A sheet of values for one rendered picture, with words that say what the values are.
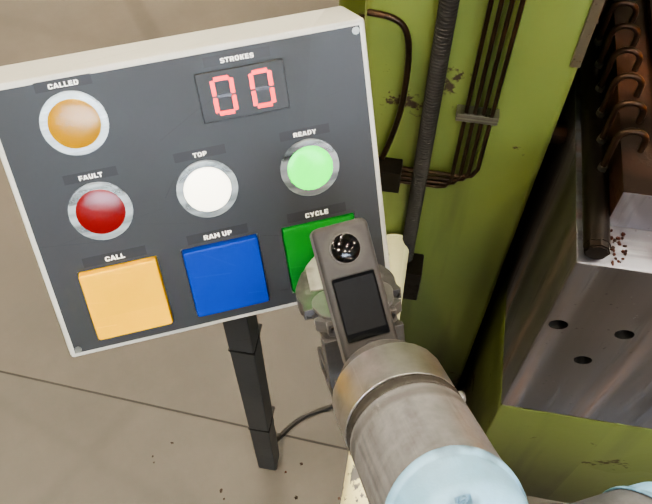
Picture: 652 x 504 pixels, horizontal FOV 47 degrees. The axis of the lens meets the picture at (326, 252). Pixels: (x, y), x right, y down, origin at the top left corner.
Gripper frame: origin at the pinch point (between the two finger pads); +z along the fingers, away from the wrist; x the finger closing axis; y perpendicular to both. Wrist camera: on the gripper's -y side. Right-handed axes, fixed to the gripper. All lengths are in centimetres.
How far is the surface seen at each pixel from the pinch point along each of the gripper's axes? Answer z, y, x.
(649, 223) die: 4.5, 8.1, 39.4
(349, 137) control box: 1.6, -10.7, 4.1
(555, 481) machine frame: 36, 82, 46
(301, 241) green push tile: 1.2, -1.1, -2.1
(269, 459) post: 57, 76, -9
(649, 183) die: 4.0, 2.6, 38.6
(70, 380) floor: 90, 67, -51
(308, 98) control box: 1.6, -15.2, 0.7
